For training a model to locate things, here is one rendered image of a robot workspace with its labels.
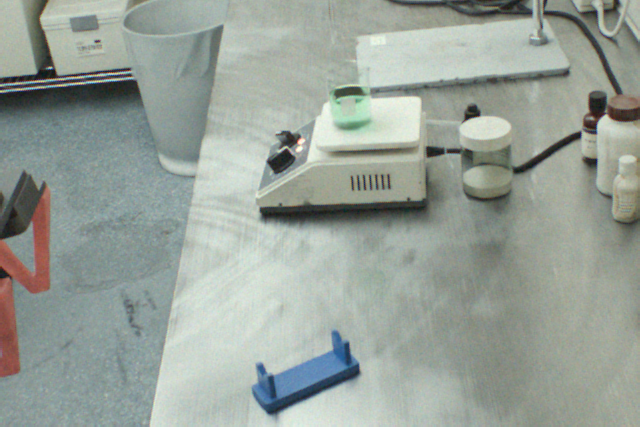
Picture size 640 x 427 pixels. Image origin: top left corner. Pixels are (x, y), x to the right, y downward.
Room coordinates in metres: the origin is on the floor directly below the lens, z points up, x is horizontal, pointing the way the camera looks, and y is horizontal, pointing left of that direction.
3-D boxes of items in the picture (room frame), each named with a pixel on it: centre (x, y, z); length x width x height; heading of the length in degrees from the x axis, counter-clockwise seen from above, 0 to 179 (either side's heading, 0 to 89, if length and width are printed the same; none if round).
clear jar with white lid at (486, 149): (1.14, -0.20, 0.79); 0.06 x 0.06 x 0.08
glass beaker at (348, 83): (1.18, -0.05, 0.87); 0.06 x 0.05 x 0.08; 20
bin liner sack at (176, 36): (2.81, 0.30, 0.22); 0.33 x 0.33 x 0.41
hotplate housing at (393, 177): (1.19, -0.04, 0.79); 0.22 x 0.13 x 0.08; 81
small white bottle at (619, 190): (1.04, -0.33, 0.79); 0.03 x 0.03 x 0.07
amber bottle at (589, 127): (1.19, -0.34, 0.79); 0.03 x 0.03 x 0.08
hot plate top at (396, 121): (1.18, -0.07, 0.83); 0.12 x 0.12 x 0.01; 81
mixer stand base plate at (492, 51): (1.54, -0.23, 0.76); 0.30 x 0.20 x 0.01; 87
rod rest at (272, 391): (0.83, 0.03, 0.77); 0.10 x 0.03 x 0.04; 116
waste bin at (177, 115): (2.81, 0.30, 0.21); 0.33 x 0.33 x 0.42
